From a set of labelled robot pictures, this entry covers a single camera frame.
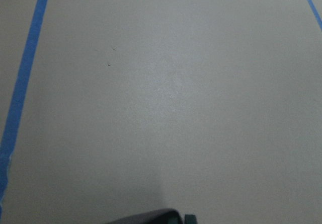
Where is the dark brown t-shirt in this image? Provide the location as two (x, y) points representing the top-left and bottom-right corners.
(109, 208), (184, 224)

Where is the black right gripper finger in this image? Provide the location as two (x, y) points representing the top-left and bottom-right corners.
(184, 214), (196, 224)

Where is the brown paper table cover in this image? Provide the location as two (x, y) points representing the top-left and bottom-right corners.
(1, 0), (321, 223)

